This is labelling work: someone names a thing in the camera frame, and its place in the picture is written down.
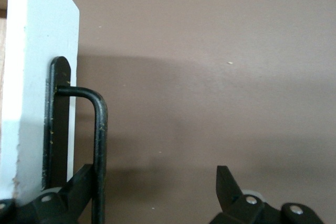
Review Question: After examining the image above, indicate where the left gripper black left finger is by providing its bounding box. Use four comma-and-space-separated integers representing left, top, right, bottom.
0, 164, 95, 224

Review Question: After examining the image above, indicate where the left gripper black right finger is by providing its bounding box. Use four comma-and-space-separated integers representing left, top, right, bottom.
209, 165, 322, 224

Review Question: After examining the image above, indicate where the black metal drawer handle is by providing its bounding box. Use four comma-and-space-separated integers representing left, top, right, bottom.
41, 56, 109, 224

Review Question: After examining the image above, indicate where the wooden drawer white front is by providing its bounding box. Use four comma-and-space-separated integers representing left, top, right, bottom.
0, 0, 80, 206

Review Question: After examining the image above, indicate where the brown table cover sheet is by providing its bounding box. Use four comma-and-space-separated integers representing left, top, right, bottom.
52, 0, 336, 224

